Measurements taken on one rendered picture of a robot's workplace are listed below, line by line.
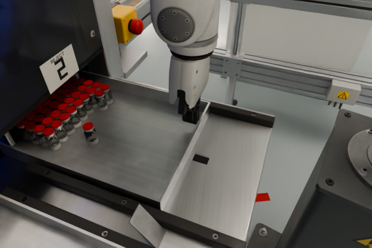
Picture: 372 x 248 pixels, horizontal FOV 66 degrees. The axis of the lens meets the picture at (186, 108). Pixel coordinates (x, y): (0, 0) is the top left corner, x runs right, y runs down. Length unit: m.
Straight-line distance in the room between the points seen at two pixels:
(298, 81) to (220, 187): 1.05
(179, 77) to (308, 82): 1.09
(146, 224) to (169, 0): 0.31
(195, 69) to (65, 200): 0.31
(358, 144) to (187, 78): 0.40
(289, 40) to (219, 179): 1.61
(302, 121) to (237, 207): 1.57
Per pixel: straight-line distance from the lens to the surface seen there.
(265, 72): 1.50
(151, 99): 0.69
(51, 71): 0.58
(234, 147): 0.59
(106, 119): 0.66
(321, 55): 2.10
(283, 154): 1.80
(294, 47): 2.08
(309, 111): 2.14
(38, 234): 0.54
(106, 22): 0.69
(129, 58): 0.86
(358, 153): 0.68
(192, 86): 0.48
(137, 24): 0.74
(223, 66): 1.53
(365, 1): 1.32
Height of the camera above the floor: 1.32
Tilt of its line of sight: 42 degrees down
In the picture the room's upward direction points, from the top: straight up
